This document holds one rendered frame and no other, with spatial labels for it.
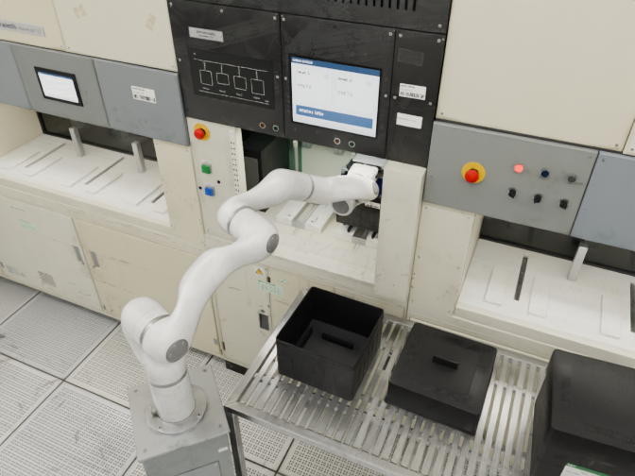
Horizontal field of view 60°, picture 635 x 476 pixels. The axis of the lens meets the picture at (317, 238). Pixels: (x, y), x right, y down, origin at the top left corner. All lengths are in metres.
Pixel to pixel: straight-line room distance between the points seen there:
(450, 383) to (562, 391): 0.33
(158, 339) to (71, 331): 1.85
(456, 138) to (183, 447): 1.22
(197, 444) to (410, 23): 1.37
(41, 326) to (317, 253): 1.81
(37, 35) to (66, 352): 1.64
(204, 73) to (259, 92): 0.21
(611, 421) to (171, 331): 1.17
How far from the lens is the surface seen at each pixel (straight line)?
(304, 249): 2.21
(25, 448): 2.95
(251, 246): 1.54
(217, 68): 1.89
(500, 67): 1.57
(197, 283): 1.56
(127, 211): 2.60
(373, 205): 2.12
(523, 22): 1.54
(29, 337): 3.41
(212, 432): 1.82
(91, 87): 2.29
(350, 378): 1.76
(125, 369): 3.06
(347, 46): 1.65
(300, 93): 1.77
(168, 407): 1.78
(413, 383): 1.79
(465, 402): 1.78
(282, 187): 1.60
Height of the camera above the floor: 2.27
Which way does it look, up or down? 38 degrees down
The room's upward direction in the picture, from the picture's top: straight up
